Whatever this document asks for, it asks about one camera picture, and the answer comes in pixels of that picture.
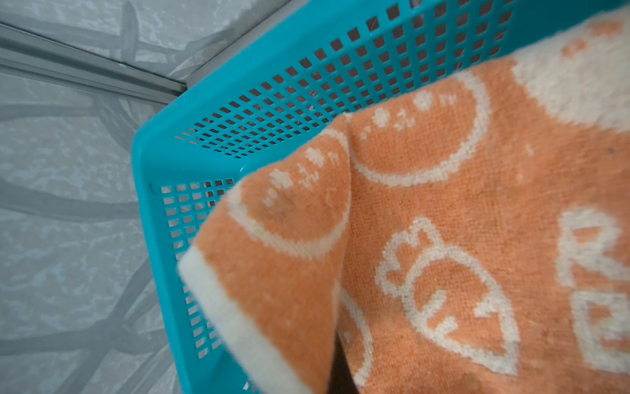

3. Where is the aluminium frame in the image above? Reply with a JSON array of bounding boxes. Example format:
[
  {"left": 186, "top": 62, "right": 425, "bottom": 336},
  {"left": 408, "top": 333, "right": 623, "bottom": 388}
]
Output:
[{"left": 1, "top": 1, "right": 299, "bottom": 103}]

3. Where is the teal plastic basket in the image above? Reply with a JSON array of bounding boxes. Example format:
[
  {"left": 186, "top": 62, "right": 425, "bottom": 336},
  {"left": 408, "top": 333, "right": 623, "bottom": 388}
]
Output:
[{"left": 131, "top": 1, "right": 619, "bottom": 393}]

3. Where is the orange bunny towel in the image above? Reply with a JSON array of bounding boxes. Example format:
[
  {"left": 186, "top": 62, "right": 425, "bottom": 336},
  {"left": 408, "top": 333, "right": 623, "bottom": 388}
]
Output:
[{"left": 177, "top": 7, "right": 629, "bottom": 393}]

